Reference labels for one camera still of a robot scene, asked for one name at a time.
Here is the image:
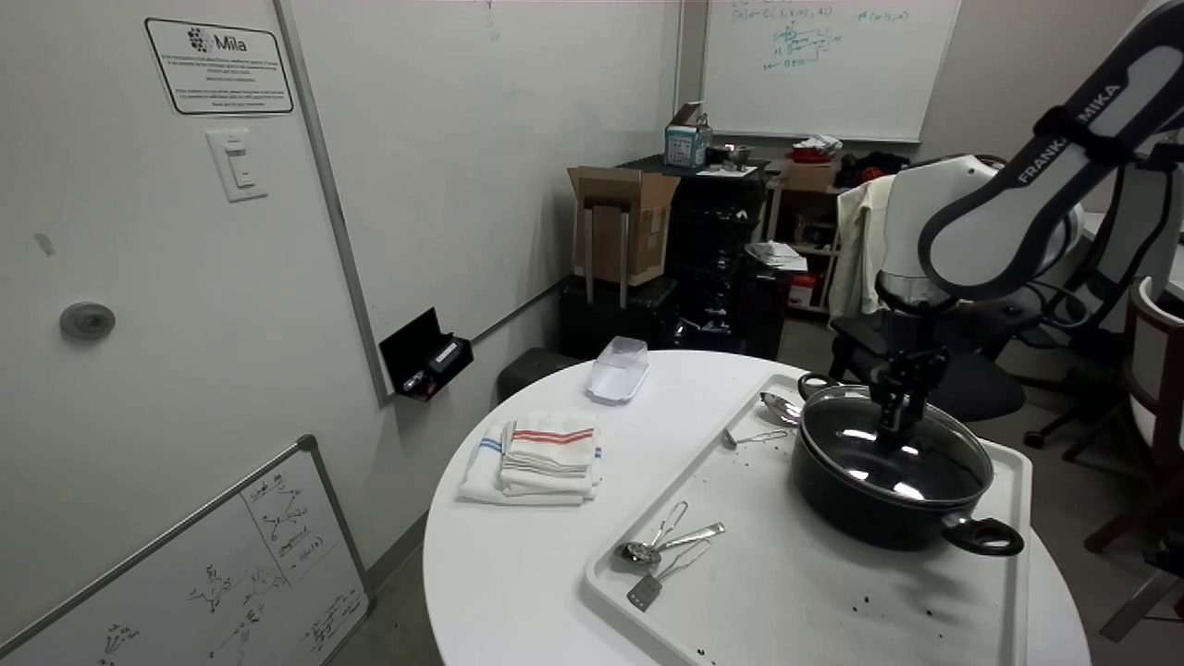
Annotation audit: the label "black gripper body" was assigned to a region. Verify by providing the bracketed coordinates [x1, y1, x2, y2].
[870, 348, 955, 406]

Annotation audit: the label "black bag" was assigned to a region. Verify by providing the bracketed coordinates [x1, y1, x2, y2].
[833, 147, 921, 192]

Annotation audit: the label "wooden shelf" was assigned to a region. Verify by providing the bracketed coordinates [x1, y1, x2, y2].
[760, 150, 860, 319]

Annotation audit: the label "whiteboard with green writing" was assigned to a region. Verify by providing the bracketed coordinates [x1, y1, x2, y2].
[700, 0, 971, 147]

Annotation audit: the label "white towel with blue stripe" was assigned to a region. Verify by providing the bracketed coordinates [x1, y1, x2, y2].
[456, 434, 602, 511]

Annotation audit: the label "cream cloth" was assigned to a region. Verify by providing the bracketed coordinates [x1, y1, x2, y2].
[824, 170, 902, 321]

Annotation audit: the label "round grey wall stopper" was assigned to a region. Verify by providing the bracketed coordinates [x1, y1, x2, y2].
[56, 297, 123, 348]

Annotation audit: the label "white papers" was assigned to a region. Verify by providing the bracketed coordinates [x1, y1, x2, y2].
[743, 236, 816, 277]

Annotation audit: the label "white light switch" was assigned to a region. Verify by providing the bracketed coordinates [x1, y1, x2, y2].
[205, 125, 272, 206]

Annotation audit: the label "brown cardboard box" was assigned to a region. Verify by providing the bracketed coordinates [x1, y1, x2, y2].
[565, 164, 684, 292]

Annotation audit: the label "small whiteboard with drawings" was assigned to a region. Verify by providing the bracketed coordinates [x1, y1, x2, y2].
[0, 434, 375, 666]

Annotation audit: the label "black marker holder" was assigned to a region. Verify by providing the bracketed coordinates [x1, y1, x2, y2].
[379, 305, 477, 402]

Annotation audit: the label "blue tissue box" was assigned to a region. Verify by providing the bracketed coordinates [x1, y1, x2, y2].
[663, 101, 719, 170]

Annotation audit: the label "metal measuring spoon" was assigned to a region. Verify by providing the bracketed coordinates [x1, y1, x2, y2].
[626, 548, 713, 614]
[639, 497, 691, 551]
[613, 517, 728, 572]

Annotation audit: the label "white towel with red stripe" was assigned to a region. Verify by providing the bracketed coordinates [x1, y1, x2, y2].
[496, 418, 608, 481]

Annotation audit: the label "black office chair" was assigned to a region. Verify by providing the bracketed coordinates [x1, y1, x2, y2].
[824, 170, 1066, 430]

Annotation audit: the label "clear plastic container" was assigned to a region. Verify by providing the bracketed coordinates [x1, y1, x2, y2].
[584, 334, 652, 406]

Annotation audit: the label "black mesh chair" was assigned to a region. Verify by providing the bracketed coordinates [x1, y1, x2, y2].
[1022, 164, 1178, 454]

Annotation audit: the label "black drawer cabinet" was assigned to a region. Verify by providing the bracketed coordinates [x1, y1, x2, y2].
[663, 164, 779, 358]

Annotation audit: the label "large wall whiteboard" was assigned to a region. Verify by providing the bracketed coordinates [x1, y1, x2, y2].
[272, 0, 689, 402]

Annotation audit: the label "white wall sign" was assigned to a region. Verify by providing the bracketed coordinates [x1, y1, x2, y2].
[141, 14, 299, 118]

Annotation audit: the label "black cooking pot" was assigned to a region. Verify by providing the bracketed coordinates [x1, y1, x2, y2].
[787, 365, 1028, 559]

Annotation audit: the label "white plastic tray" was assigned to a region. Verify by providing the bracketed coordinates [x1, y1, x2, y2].
[578, 369, 1036, 666]

